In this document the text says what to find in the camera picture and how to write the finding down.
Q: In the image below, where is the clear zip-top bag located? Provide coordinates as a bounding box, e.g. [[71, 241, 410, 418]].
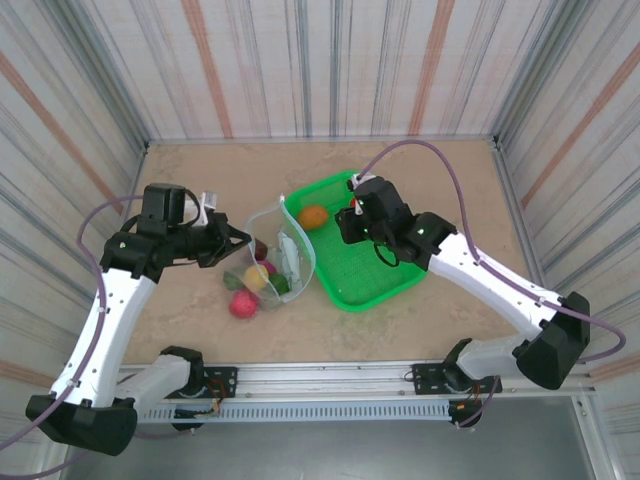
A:
[[222, 194, 317, 321]]

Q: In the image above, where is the yellow toy lemon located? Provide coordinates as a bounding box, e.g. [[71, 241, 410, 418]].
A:
[[243, 264, 270, 294]]

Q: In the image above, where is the aluminium frame side rail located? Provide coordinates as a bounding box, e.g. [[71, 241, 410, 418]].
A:
[[492, 134, 569, 357], [124, 141, 150, 201]]

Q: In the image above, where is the white slotted cable duct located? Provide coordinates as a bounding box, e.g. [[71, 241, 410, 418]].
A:
[[134, 402, 452, 425]]

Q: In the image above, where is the green plastic basket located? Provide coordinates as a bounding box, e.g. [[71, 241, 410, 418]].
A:
[[283, 170, 431, 312]]

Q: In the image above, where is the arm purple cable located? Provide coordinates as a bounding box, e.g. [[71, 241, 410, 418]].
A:
[[0, 194, 201, 479], [358, 139, 627, 430]]

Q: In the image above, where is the black connector box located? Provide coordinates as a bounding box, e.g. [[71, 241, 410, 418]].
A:
[[172, 405, 207, 432], [447, 399, 484, 430]]

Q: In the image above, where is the aluminium mounting rail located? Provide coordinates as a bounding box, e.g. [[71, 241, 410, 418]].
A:
[[53, 355, 599, 402]]

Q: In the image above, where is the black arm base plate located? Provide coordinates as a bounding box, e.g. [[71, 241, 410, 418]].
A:
[[164, 366, 239, 400], [410, 362, 503, 396]]

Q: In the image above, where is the grey metal panel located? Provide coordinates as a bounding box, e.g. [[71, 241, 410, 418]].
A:
[[59, 398, 601, 480]]

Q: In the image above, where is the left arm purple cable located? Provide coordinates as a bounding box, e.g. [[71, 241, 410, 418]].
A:
[[0, 194, 201, 479]]

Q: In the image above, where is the red toy strawberry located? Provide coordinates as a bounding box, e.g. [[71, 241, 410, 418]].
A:
[[228, 289, 260, 320]]

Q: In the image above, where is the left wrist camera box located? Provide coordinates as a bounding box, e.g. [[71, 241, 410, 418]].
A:
[[199, 190, 222, 224]]

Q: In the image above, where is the orange toy fruit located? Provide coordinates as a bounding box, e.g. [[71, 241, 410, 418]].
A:
[[298, 204, 330, 231]]

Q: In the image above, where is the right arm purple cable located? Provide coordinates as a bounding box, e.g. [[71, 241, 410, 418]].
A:
[[358, 139, 627, 430]]

